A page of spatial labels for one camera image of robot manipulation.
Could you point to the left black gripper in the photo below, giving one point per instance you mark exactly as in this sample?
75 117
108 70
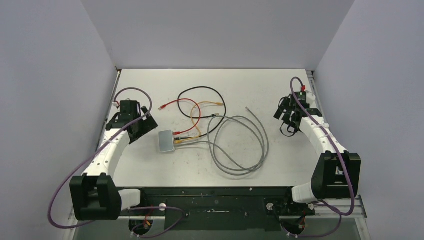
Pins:
148 125

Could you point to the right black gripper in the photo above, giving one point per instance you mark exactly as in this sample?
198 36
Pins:
285 105

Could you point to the grey network switch box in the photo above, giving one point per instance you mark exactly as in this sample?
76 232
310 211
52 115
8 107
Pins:
166 141

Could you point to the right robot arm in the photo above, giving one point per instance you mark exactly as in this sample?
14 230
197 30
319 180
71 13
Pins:
322 185

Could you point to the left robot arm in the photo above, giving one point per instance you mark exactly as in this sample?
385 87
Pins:
94 194

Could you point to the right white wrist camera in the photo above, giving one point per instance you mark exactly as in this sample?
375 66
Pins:
308 97

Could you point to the aluminium left side rail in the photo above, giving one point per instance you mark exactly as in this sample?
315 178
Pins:
108 107

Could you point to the aluminium rail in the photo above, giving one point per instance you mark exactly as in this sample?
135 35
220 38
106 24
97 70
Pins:
108 107
316 96
348 207

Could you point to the aluminium right side rail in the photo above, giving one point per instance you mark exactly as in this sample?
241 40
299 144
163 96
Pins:
316 96

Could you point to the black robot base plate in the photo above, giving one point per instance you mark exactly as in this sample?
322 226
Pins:
220 223

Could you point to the aluminium front rail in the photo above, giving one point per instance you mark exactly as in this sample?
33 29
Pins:
348 207

